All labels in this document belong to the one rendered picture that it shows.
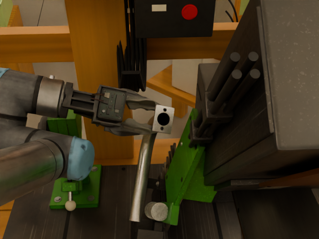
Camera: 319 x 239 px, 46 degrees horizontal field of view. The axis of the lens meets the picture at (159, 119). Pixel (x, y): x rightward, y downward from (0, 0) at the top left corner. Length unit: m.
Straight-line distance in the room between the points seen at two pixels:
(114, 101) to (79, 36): 0.31
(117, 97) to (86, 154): 0.12
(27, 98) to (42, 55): 0.41
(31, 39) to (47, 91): 0.40
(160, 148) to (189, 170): 0.54
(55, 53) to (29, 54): 0.07
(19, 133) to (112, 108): 0.17
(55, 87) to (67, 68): 2.74
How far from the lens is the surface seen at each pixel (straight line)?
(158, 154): 1.23
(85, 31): 0.97
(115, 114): 0.71
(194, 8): 0.83
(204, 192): 0.80
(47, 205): 1.11
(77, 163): 0.66
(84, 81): 1.05
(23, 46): 1.13
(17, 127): 0.74
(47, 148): 0.63
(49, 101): 0.73
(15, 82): 0.74
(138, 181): 0.90
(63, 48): 1.11
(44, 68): 3.51
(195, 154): 0.70
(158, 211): 0.82
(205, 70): 0.96
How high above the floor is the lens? 1.73
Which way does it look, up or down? 39 degrees down
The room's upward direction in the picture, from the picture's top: straight up
